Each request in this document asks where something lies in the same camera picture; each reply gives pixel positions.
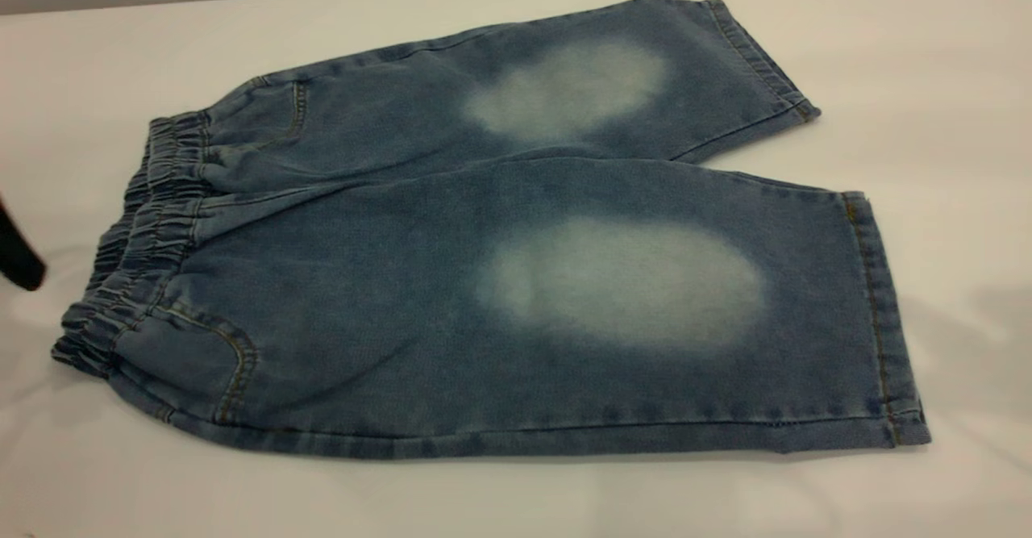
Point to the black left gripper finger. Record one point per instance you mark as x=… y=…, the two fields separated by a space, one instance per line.
x=20 y=256

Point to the blue denim pants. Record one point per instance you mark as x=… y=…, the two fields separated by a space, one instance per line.
x=403 y=280

